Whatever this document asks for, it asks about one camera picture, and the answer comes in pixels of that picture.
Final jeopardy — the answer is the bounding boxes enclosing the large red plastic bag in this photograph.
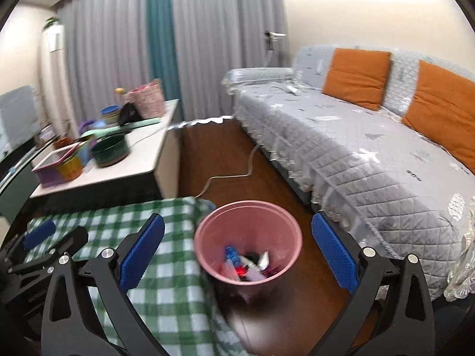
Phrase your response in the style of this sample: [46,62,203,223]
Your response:
[221,261,262,282]

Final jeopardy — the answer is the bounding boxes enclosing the pink plastic trash bin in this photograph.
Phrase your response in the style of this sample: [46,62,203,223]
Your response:
[194,200,303,292]

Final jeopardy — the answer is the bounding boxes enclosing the colourful plastic storage basket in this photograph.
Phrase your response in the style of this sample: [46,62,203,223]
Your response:
[32,142,83,187]

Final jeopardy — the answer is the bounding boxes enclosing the green white checkered tablecloth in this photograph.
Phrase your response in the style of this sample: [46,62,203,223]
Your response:
[26,197,247,355]

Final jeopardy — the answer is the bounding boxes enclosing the dark green round bowl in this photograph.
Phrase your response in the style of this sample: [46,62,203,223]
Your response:
[91,133,130,168]

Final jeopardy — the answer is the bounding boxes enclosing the green flat tray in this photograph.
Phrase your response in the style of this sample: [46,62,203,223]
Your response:
[80,117,161,139]

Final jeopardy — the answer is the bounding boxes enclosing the white floor air conditioner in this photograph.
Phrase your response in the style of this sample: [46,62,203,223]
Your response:
[40,24,79,139]

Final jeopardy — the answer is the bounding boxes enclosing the covered television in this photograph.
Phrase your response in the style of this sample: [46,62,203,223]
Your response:
[0,85,41,160]

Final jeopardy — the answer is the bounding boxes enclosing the grey quilted sofa cover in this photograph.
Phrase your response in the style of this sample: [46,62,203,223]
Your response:
[222,45,474,298]

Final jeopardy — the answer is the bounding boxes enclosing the white coffee table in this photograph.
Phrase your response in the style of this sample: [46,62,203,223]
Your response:
[30,100,180,214]

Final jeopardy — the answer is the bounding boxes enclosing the stacked coloured bowls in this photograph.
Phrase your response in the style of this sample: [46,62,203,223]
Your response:
[101,104,121,125]

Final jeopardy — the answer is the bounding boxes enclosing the black round object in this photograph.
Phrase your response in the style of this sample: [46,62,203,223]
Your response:
[118,102,143,127]

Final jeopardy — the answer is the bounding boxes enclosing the pink quilted basket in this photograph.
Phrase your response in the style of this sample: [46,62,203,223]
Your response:
[124,79,166,119]

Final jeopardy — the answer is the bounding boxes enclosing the blue plastic wrapper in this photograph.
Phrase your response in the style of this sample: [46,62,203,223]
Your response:
[225,245,242,267]

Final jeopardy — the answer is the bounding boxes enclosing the orange cushion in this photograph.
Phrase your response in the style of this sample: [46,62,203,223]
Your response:
[402,60,475,171]
[322,47,391,111]

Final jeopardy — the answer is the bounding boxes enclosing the green plant on conditioner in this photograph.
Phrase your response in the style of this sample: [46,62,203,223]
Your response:
[43,16,60,31]

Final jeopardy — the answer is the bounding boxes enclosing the teal curtain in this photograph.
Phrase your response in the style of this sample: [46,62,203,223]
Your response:
[147,0,181,101]

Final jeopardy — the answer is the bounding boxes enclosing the grey curtain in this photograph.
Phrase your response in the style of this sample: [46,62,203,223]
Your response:
[57,0,288,121]

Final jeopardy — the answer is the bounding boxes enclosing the white power cable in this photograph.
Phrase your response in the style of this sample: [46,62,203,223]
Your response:
[194,81,302,199]

